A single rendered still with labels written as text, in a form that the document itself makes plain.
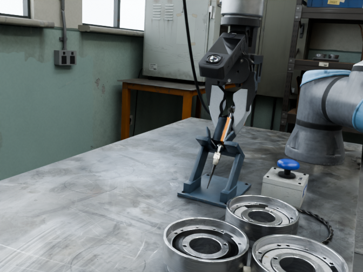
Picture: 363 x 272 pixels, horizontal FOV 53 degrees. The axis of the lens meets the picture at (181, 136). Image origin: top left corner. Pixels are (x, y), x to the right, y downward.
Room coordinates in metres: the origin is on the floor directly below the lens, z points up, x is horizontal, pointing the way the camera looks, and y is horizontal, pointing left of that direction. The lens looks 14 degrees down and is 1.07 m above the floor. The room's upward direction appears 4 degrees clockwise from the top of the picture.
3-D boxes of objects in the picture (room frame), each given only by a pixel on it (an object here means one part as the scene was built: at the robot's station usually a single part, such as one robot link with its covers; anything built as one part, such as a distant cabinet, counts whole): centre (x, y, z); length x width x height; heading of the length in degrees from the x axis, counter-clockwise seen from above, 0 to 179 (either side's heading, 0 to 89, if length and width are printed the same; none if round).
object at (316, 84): (0.93, -0.36, 0.97); 0.13 x 0.12 x 0.14; 22
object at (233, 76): (0.70, -0.10, 1.06); 0.09 x 0.08 x 0.12; 153
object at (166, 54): (3.09, -0.06, 1.10); 0.62 x 0.61 x 0.65; 154
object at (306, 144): (0.94, -0.36, 0.85); 0.15 x 0.15 x 0.10
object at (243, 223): (0.49, -0.13, 0.82); 0.10 x 0.10 x 0.04
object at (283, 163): (0.64, -0.20, 0.85); 0.04 x 0.04 x 0.05
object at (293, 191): (0.64, -0.20, 0.82); 0.08 x 0.07 x 0.05; 154
